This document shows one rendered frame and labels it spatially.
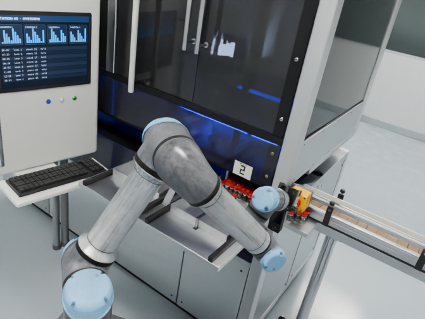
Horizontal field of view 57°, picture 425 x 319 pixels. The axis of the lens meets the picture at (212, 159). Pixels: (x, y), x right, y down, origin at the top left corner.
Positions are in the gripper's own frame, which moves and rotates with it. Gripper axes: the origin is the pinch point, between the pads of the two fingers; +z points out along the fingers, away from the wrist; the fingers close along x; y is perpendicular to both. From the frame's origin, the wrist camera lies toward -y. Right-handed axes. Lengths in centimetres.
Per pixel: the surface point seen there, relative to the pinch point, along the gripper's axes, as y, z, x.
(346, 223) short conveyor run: 0.8, 16.5, -18.6
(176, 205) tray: -17.5, -14.5, 37.6
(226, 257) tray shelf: -22.8, -21.8, 7.9
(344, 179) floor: 16, 271, 27
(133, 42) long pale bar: 36, -19, 83
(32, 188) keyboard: -35, -35, 91
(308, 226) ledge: -6.4, 13.4, -6.5
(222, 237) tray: -18.6, -17.6, 13.6
